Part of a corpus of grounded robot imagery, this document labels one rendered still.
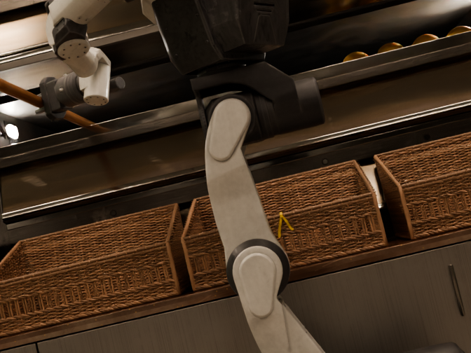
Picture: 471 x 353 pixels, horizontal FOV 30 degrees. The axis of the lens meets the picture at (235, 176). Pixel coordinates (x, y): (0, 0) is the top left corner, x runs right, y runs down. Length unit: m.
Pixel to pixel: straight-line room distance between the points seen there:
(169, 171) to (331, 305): 0.83
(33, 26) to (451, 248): 1.59
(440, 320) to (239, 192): 0.71
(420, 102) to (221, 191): 1.14
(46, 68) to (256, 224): 1.22
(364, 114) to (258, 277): 1.12
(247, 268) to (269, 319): 0.12
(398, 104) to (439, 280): 0.76
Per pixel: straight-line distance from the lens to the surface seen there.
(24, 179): 3.07
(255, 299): 1.95
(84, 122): 2.98
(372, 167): 2.95
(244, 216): 2.00
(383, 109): 2.94
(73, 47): 2.10
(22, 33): 3.12
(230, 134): 1.97
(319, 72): 2.95
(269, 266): 1.95
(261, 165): 2.92
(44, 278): 2.52
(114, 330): 2.44
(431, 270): 2.40
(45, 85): 2.48
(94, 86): 2.32
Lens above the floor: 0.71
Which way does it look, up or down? 4 degrees up
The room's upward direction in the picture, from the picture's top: 13 degrees counter-clockwise
